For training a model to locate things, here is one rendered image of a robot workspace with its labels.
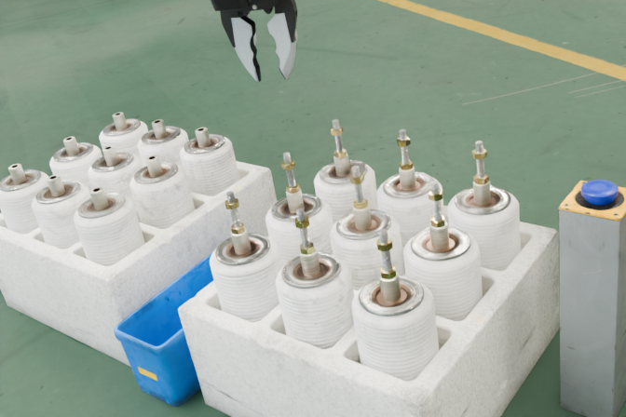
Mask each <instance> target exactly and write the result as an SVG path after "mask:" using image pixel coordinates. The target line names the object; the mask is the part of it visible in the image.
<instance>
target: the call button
mask: <svg viewBox="0 0 626 417"><path fill-rule="evenodd" d="M618 194H619V188H618V186H617V185H616V184H615V183H613V182H610V181H606V180H593V181H589V182H585V183H584V184H583V185H582V186H581V195H582V196H583V197H584V198H585V200H586V201H587V202H589V203H591V204H594V205H606V204H609V203H611V202H613V201H614V198H616V197H617V196H618Z"/></svg>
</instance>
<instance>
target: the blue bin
mask: <svg viewBox="0 0 626 417"><path fill-rule="evenodd" d="M211 255H212V253H211V254H209V255H208V256H207V257H206V258H204V259H203V260H202V261H200V262H199V263H197V264H196V265H195V266H193V267H192V268H191V269H189V270H188V271H187V272H185V273H184V274H183V275H181V276H180V277H179V278H177V279H176V280H175V281H173V282H172V283H171V284H169V285H168V286H167V287H166V288H164V289H163V290H162V291H160V292H159V293H158V294H157V295H155V296H154V297H153V298H151V299H150V300H149V301H148V302H146V303H145V304H143V305H142V306H141V307H139V308H138V309H137V310H135V311H134V312H133V313H131V314H130V315H129V316H127V317H126V318H124V319H123V320H122V321H120V322H119V323H118V324H117V325H116V326H115V328H114V334H115V336H116V338H117V339H118V340H119V341H120V342H121V344H122V347H123V349H124V351H125V354H126V356H127V359H128V361H129V364H130V366H131V369H132V371H133V373H134V376H135V378H136V381H137V383H138V385H139V387H140V389H141V390H142V391H144V392H145V393H147V394H149V395H151V396H153V397H156V398H158V399H160V400H162V401H164V402H166V403H168V404H170V405H172V406H173V407H179V406H182V405H183V404H184V403H185V402H186V401H187V400H188V399H189V398H190V397H191V396H192V395H194V394H195V393H196V392H197V391H198V390H199V389H200V388H201V387H200V384H199V381H198V377H197V373H196V369H195V366H194V362H193V359H192V357H191V353H190V350H189V347H188V343H187V340H186V337H185V334H184V328H183V325H182V322H181V319H180V316H179V312H178V308H179V307H180V306H182V305H183V304H184V303H186V302H187V301H188V300H190V299H192V298H194V297H195V296H196V295H197V293H199V292H200V291H201V290H202V289H204V288H205V287H207V286H208V285H209V284H210V283H211V282H212V281H213V280H214V279H213V276H212V272H211V266H210V258H211Z"/></svg>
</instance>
